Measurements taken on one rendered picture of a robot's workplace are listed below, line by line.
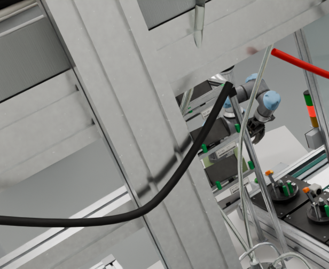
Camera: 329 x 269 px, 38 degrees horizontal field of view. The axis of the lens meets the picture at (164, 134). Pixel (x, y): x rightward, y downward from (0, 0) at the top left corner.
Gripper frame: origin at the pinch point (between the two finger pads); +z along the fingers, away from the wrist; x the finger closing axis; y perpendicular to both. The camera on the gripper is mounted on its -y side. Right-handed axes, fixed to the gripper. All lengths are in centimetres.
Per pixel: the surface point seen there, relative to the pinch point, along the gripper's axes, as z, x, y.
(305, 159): 0.4, 25.1, -15.9
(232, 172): -39, 19, 45
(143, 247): 188, -17, 23
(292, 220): -18, 45, 24
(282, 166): 6.2, 20.5, -7.0
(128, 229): -134, 39, 117
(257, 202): -1.1, 28.9, 22.2
